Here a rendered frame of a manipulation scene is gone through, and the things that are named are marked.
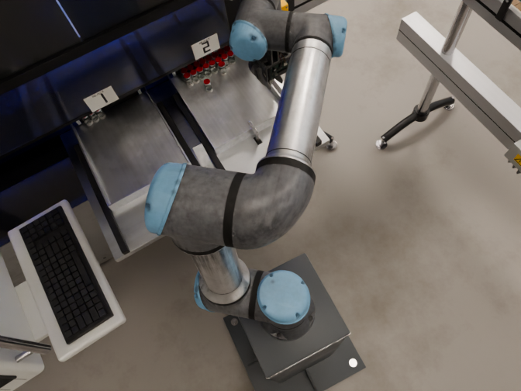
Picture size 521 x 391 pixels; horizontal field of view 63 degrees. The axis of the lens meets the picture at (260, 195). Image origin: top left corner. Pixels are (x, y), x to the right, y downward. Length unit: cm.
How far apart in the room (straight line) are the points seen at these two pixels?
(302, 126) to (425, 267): 152
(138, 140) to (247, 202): 83
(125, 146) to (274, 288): 68
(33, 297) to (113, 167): 43
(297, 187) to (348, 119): 180
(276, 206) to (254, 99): 81
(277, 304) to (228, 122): 61
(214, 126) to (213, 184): 73
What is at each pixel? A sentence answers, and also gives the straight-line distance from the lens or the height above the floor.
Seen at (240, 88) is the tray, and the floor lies 88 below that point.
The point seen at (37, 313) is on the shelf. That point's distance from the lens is 140.
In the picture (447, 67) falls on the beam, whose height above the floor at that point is 53.
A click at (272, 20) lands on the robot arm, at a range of 87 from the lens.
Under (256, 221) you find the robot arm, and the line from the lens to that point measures 60.
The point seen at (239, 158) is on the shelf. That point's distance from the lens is 127.
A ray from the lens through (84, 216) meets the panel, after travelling 177.
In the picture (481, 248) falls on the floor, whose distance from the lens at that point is 224.
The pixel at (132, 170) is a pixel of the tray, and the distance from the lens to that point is 134.
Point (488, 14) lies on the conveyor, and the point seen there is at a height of 87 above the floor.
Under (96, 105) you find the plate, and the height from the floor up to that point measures 101.
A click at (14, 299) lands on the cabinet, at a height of 84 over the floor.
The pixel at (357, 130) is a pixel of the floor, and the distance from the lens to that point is 238.
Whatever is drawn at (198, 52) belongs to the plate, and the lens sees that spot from 136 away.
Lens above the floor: 198
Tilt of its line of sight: 65 degrees down
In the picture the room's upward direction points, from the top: 12 degrees counter-clockwise
